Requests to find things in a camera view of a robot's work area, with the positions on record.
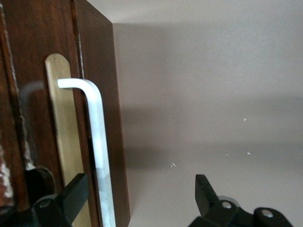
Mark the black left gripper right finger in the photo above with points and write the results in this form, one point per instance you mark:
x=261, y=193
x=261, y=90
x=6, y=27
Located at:
x=208, y=205

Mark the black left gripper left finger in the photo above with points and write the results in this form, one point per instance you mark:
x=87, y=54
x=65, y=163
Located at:
x=71, y=201

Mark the dark brown wooden cabinet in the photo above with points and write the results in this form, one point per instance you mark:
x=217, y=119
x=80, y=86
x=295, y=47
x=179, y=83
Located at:
x=111, y=118

